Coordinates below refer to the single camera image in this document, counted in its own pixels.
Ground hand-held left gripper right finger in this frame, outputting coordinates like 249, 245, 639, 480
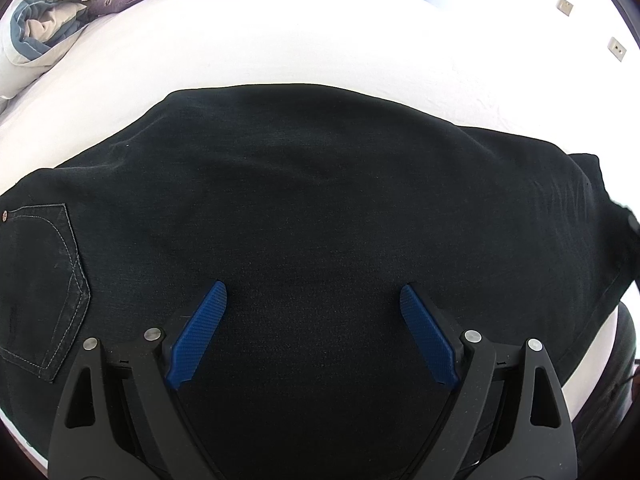
399, 282, 578, 480

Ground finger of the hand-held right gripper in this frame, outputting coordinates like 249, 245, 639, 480
612, 202, 640, 241

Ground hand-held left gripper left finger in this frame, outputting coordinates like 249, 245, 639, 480
47, 280, 228, 480

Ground black pants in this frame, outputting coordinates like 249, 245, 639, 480
0, 83, 636, 480

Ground dark cloth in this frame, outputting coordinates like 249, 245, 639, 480
570, 302, 640, 461

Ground folded beige and blue quilt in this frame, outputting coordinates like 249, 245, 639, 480
0, 0, 108, 101

